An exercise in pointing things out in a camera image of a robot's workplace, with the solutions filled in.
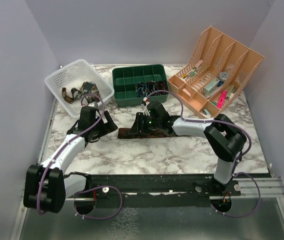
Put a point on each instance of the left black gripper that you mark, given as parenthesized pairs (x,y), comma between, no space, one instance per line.
(107,127)

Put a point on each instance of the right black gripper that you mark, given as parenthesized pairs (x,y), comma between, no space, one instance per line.
(138,126)

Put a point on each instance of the brown red patterned tie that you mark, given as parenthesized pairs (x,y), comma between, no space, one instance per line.
(125,134)

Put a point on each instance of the white plastic basket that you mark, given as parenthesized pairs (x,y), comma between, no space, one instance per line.
(72,76)

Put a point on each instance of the green compartment tray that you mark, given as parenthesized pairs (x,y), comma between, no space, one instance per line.
(132,83)

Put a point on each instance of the peach desk organizer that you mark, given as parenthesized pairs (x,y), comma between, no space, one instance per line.
(219,69)

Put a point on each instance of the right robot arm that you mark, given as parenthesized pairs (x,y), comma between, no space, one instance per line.
(226,139)

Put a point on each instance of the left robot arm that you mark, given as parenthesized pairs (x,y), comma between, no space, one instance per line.
(59,160)

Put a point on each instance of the brown ties pile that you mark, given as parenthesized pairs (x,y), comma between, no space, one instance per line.
(78,93)

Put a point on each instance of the blue rolled tie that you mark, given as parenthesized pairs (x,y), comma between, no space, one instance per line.
(140,89)

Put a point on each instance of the brown rolled tie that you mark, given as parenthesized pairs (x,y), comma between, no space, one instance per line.
(161,87)

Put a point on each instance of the dark orange rolled tie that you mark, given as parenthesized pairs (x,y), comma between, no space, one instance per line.
(150,87)

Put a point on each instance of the pink eraser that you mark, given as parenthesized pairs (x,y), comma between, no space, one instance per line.
(187,92)

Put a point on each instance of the white small stapler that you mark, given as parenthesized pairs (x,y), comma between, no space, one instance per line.
(206,113)

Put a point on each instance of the pink highlighter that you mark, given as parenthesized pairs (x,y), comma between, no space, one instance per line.
(222,99)

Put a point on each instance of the teal white box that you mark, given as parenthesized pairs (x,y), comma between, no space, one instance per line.
(210,87)

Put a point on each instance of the round tape tin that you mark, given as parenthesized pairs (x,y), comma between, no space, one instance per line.
(223,76)

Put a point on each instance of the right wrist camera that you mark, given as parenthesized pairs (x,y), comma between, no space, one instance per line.
(145,103)

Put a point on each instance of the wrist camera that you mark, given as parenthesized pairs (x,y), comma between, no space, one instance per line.
(145,103)
(93,104)

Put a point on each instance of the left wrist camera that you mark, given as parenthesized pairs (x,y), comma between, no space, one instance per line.
(93,104)

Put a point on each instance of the black mounting rail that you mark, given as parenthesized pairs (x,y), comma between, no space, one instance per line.
(152,191)

